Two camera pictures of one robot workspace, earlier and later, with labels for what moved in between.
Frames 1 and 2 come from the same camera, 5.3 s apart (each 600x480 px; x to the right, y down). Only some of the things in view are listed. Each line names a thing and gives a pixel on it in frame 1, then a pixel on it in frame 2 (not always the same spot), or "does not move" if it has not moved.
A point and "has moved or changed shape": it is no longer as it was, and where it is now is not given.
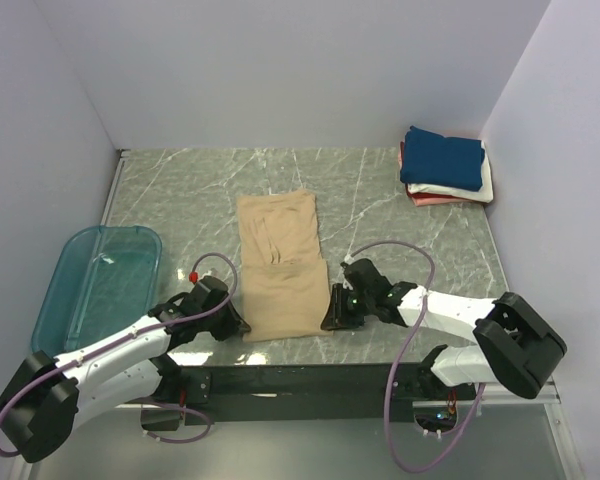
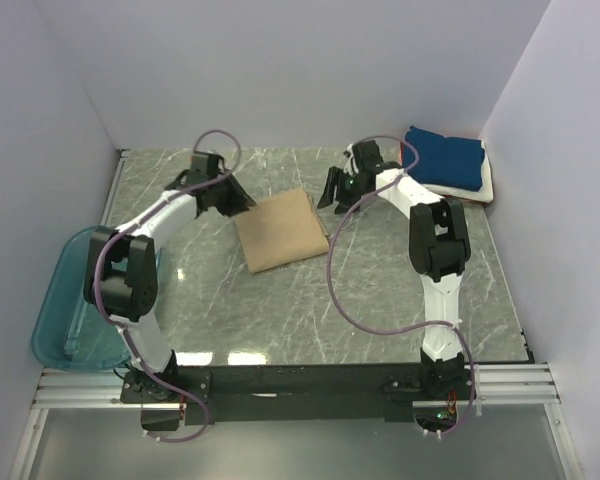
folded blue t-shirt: x=429 y=159 does not move
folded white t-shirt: x=482 y=195 does not move
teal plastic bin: x=102 y=282 does not move
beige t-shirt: x=285 y=280 has moved or changed shape
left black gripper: x=231 y=320 -> x=222 y=195
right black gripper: x=340 y=307 -> x=344 y=185
